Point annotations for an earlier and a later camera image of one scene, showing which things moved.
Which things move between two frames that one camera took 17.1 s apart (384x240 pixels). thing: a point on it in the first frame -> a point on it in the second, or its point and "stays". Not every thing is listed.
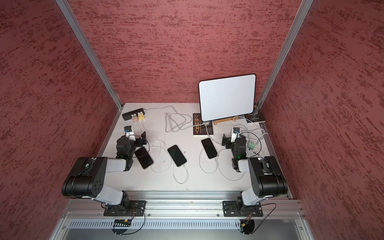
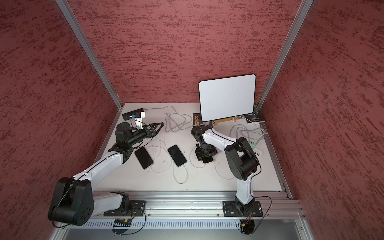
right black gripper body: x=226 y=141 -> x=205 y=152
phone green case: x=177 y=155 stays
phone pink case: x=145 y=161 stays
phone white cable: x=171 y=159 stays
